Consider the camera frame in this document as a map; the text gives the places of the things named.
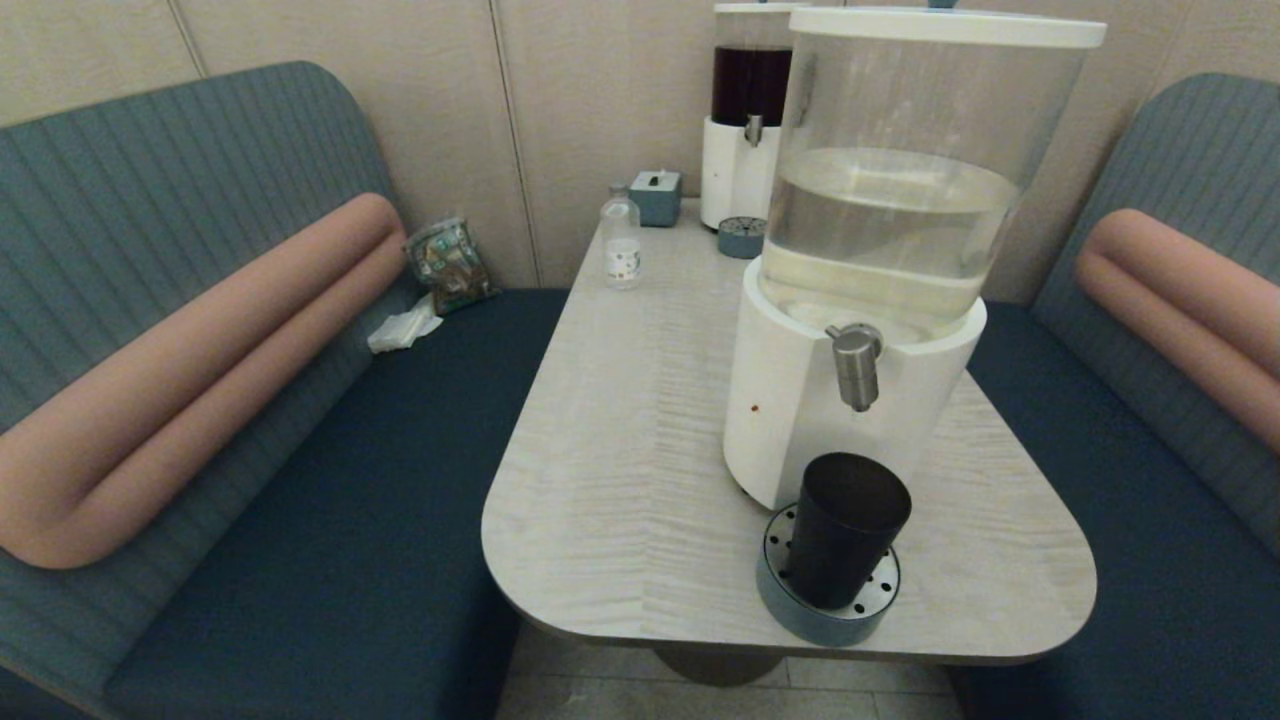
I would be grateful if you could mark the steel water dispenser tap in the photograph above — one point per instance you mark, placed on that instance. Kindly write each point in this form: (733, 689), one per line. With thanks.
(857, 365)

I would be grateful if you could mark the black plastic cup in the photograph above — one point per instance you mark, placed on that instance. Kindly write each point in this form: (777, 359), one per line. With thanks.
(845, 530)

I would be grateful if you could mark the clear plastic bottle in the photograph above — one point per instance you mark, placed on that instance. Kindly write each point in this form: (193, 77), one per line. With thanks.
(622, 250)

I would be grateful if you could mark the small blue drip tray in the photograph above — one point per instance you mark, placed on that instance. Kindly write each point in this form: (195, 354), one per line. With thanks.
(740, 240)

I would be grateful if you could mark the blue tissue box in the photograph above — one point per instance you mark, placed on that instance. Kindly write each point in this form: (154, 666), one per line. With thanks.
(655, 200)

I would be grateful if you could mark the clear water dispenser white base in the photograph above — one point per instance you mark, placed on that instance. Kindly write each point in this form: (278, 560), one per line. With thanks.
(790, 420)

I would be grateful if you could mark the dark drink dispenser white base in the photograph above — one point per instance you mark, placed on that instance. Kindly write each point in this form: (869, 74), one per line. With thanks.
(735, 180)

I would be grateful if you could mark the clear snack bag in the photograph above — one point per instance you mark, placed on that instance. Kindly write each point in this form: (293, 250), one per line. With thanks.
(450, 265)

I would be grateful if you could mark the crumpled white tissue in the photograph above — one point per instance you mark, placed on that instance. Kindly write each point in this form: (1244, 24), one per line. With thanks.
(402, 330)

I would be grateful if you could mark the small steel drink tap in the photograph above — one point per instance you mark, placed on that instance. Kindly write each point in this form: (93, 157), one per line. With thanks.
(754, 130)

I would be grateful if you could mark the large blue steel drip tray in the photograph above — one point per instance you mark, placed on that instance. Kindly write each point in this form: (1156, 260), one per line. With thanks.
(800, 615)

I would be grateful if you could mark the teal upholstered booth bench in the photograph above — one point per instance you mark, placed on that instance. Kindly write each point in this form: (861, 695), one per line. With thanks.
(1150, 600)
(300, 560)

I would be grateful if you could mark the pink bolster cushion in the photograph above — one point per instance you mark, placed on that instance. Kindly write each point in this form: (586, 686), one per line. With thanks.
(1180, 290)
(200, 370)

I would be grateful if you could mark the brass table pedestal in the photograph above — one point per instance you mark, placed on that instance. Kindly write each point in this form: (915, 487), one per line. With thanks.
(715, 668)

